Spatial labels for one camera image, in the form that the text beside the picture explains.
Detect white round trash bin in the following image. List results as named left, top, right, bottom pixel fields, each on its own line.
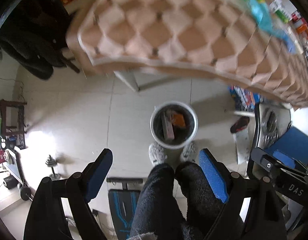
left=150, top=101, right=198, bottom=150

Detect blue printed cardboard box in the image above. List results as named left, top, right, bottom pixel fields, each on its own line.
left=228, top=85, right=262, bottom=112

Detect dark wooden stool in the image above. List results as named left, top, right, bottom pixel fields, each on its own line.
left=0, top=99, right=27, bottom=150

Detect orange snack wrapper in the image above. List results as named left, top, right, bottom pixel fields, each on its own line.
left=170, top=112, right=186, bottom=129

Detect quilted pink beige sofa cover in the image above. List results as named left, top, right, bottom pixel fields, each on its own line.
left=66, top=0, right=308, bottom=108

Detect black blue weight bench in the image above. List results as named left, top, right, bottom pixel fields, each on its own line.
left=106, top=177, right=143, bottom=239

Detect right grey fuzzy slipper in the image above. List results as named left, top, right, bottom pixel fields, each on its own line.
left=179, top=141, right=197, bottom=163

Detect teal green snack bag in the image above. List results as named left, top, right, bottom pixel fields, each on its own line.
left=245, top=0, right=296, bottom=54

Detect left grey fuzzy slipper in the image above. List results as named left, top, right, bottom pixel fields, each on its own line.
left=149, top=142, right=167, bottom=166

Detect blue seat cushion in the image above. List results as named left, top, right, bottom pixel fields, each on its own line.
left=265, top=126, right=308, bottom=166

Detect white Doctor toothpaste box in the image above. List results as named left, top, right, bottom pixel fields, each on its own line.
left=161, top=112, right=175, bottom=141

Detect black red slipper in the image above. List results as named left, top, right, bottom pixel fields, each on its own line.
left=230, top=116, right=250, bottom=134

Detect dumbbell with metal plates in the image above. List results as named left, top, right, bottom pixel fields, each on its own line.
left=17, top=155, right=61, bottom=201

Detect grey fuzzy slipper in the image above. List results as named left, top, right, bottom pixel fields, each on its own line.
left=149, top=142, right=167, bottom=166
left=179, top=141, right=197, bottom=163

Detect black trouser legs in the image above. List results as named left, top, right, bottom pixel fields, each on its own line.
left=130, top=162, right=225, bottom=239

